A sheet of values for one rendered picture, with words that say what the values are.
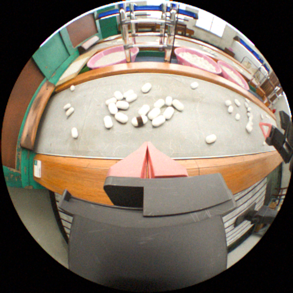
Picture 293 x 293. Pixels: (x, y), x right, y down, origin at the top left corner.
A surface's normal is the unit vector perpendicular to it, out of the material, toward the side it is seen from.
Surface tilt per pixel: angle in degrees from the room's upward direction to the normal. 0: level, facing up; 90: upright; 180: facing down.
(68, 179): 0
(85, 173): 0
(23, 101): 90
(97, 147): 0
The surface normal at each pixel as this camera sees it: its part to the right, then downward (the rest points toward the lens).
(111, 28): 0.07, 0.97
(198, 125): 0.00, -0.24
